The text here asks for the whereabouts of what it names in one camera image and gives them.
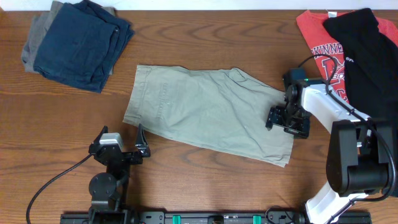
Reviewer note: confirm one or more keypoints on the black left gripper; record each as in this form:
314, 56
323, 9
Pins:
141, 149

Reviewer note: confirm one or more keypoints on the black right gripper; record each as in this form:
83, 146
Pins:
274, 117

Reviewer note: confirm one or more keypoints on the khaki shorts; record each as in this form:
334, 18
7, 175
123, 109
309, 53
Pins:
222, 110

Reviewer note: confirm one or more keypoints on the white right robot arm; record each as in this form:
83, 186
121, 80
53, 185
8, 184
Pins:
316, 96

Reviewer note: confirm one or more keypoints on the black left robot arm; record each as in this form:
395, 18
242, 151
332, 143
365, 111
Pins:
109, 189

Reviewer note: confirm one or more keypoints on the red printed t-shirt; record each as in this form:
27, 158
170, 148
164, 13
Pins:
328, 51

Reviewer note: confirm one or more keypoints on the black garment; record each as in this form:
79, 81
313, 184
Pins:
370, 62

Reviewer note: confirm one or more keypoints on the folded navy blue shorts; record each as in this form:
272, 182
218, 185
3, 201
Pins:
82, 46

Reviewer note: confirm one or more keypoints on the folded grey garment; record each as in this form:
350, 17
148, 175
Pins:
38, 30

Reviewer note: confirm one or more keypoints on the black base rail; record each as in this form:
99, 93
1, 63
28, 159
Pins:
214, 217

